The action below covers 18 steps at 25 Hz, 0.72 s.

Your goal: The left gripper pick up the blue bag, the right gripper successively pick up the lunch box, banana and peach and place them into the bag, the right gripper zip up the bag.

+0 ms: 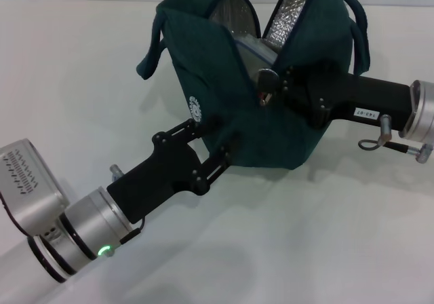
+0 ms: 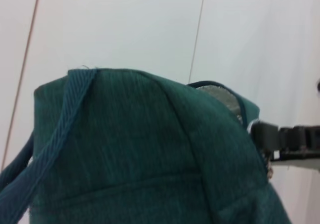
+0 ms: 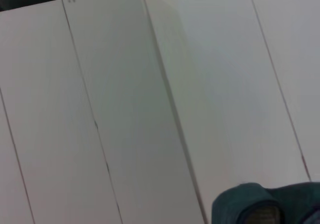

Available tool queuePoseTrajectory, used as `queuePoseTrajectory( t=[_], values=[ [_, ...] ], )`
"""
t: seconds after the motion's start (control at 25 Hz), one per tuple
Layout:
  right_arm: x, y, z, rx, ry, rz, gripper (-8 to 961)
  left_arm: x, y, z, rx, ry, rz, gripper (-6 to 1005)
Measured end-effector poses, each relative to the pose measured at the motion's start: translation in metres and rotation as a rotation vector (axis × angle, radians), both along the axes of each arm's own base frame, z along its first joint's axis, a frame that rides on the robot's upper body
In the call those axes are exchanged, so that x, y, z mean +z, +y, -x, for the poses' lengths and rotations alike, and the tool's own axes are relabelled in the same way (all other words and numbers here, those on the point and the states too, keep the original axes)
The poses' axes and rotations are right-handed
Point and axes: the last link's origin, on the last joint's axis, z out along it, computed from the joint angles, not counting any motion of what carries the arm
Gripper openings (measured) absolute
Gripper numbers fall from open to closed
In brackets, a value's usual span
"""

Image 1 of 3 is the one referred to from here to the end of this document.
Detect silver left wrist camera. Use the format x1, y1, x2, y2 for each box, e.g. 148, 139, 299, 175
0, 137, 71, 240

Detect right gripper cable with plug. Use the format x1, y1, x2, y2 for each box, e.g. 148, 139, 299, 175
357, 113, 434, 165

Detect clear lunch box blue lid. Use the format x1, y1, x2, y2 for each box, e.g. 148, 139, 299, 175
233, 35, 283, 81

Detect dark teal fabric lunch bag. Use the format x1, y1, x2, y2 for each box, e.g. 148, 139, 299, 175
135, 0, 371, 171

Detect gripper cable with plug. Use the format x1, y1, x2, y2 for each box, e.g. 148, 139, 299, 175
357, 113, 434, 165
108, 163, 147, 246

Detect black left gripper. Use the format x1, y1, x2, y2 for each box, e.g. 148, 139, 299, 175
106, 113, 242, 225

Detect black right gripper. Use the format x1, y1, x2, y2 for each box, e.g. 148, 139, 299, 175
256, 62, 413, 131

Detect left gripper cable with plug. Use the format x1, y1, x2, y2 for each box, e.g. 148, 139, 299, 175
108, 163, 147, 246

